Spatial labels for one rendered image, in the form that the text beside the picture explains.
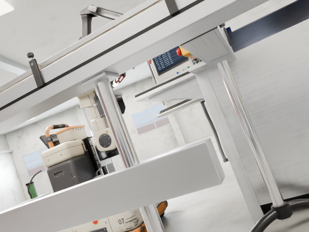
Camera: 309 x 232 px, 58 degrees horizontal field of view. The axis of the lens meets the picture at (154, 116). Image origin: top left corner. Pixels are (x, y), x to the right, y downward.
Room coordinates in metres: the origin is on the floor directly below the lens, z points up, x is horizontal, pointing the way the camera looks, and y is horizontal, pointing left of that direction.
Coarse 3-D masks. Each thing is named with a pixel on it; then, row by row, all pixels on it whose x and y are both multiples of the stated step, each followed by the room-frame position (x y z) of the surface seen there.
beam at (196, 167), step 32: (160, 160) 0.80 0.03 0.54; (192, 160) 0.77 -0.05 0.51; (64, 192) 0.92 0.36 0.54; (96, 192) 0.88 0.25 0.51; (128, 192) 0.84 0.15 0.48; (160, 192) 0.81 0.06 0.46; (192, 192) 0.78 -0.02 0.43; (0, 224) 1.03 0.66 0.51; (32, 224) 0.98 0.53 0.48; (64, 224) 0.94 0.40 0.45
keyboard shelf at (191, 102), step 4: (192, 100) 2.33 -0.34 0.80; (196, 100) 2.31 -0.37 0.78; (200, 100) 2.36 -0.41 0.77; (184, 104) 2.37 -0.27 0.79; (188, 104) 2.36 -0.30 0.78; (192, 104) 2.47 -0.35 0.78; (172, 108) 2.44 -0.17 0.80; (176, 108) 2.42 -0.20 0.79; (180, 108) 2.40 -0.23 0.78; (184, 108) 2.56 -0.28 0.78; (164, 112) 2.48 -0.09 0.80; (168, 112) 2.46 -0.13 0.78; (172, 112) 2.51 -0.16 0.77; (160, 116) 2.51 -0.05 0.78
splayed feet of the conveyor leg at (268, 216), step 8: (296, 200) 1.30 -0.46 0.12; (304, 200) 1.31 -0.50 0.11; (272, 208) 1.29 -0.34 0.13; (280, 208) 1.26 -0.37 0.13; (288, 208) 1.26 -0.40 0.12; (296, 208) 1.29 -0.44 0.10; (304, 208) 1.31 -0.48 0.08; (264, 216) 1.26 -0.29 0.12; (272, 216) 1.26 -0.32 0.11; (280, 216) 1.26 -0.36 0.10; (288, 216) 1.25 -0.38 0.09; (256, 224) 1.26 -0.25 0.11; (264, 224) 1.24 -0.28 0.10
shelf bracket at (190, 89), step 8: (192, 80) 1.64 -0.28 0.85; (176, 88) 1.68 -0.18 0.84; (184, 88) 1.66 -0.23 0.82; (192, 88) 1.65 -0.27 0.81; (152, 96) 1.74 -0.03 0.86; (160, 96) 1.72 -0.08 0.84; (168, 96) 1.70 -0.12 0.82; (176, 96) 1.68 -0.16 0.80; (184, 96) 1.67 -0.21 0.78; (192, 96) 1.65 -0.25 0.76; (200, 96) 1.64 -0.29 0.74
